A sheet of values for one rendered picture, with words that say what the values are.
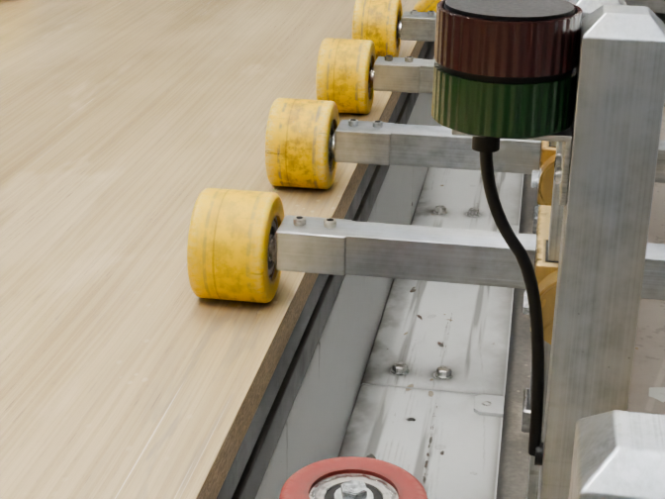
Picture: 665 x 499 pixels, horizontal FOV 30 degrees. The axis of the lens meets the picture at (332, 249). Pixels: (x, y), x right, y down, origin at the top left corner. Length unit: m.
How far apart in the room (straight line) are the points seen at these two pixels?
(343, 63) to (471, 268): 0.51
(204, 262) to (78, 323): 0.10
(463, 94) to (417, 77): 0.83
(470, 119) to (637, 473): 0.24
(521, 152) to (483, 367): 0.40
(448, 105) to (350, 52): 0.82
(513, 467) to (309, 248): 0.33
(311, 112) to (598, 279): 0.59
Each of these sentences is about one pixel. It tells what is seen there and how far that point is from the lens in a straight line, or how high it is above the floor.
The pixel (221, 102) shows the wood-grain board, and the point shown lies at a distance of 1.41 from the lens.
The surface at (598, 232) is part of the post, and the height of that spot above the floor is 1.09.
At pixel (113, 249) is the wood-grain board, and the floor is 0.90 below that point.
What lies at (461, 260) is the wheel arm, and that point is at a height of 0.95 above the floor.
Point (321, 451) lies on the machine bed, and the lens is 1.14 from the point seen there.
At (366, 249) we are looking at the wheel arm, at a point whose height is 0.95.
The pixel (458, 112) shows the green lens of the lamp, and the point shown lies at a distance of 0.51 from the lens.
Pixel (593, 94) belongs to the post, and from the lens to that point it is 0.52.
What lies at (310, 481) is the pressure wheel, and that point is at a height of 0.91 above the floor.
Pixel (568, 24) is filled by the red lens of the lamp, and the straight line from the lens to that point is 0.51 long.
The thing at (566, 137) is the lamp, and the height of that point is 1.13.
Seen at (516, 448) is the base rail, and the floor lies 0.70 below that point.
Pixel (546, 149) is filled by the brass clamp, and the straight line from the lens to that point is 1.04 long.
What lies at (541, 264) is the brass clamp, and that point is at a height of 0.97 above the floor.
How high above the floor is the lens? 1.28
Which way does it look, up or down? 22 degrees down
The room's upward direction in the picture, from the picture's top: 1 degrees clockwise
